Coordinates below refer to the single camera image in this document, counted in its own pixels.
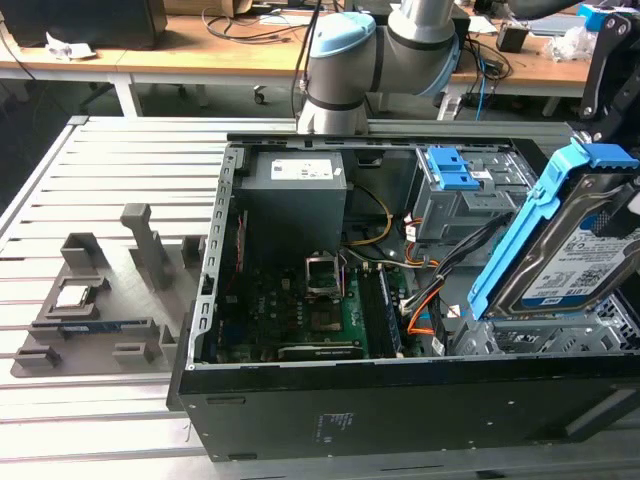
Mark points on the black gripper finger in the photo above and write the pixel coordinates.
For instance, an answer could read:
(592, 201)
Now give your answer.
(631, 210)
(607, 65)

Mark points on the hard disk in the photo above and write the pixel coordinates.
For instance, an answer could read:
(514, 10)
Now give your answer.
(565, 260)

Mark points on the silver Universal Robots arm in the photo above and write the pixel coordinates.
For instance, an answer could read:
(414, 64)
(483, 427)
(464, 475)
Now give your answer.
(340, 75)

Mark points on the grey disk bay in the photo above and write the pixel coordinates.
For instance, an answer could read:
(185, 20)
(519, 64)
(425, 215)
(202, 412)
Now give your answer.
(525, 340)

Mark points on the clear plastic bag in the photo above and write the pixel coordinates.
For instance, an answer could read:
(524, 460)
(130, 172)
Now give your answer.
(570, 47)

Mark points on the blue cardboard box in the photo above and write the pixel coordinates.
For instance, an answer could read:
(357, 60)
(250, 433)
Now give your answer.
(595, 17)

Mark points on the wooden desk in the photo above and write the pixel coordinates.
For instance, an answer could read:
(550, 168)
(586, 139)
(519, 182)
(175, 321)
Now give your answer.
(150, 60)
(540, 72)

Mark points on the grey laptop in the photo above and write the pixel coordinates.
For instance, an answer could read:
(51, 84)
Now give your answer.
(550, 27)

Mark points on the small black box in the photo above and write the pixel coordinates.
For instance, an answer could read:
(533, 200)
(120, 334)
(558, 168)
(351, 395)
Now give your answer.
(512, 39)

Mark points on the white power strip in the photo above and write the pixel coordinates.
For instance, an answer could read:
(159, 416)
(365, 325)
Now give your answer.
(450, 107)

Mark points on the grey drive cage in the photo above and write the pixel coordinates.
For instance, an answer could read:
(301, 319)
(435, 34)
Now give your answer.
(450, 215)

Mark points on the blue drive latch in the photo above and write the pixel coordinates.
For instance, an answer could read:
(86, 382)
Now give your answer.
(450, 167)

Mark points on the installed RAM stick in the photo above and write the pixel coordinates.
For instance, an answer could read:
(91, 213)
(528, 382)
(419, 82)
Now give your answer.
(390, 310)

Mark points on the black RAM slot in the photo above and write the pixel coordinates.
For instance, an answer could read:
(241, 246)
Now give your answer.
(370, 310)

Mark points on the thin locking lever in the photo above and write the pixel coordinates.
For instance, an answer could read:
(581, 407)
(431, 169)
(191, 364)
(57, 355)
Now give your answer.
(343, 280)

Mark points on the black open PC case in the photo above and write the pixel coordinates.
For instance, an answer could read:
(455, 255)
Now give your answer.
(400, 415)

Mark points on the CPU socket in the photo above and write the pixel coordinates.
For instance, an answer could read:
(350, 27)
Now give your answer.
(326, 321)

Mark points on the grey power supply unit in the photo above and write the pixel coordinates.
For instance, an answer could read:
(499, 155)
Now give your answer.
(295, 210)

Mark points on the black graphics card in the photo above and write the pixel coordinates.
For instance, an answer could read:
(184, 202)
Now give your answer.
(320, 351)

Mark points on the black chair caster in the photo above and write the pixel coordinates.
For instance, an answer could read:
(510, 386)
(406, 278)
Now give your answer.
(259, 95)

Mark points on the dark motherboard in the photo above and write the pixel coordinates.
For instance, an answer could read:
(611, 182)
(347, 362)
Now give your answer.
(280, 310)

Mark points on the grey parts rack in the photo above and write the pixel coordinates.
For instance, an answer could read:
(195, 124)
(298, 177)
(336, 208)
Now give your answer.
(120, 310)

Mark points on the black computer tower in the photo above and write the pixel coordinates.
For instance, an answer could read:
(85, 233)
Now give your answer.
(85, 22)

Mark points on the white crumpled paper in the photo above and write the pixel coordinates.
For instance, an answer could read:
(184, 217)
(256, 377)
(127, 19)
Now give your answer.
(70, 49)

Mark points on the blue RAM stick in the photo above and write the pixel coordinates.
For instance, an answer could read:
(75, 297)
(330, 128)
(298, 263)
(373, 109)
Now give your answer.
(95, 327)

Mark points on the silver CPU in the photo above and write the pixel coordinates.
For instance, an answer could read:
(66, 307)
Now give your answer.
(74, 296)

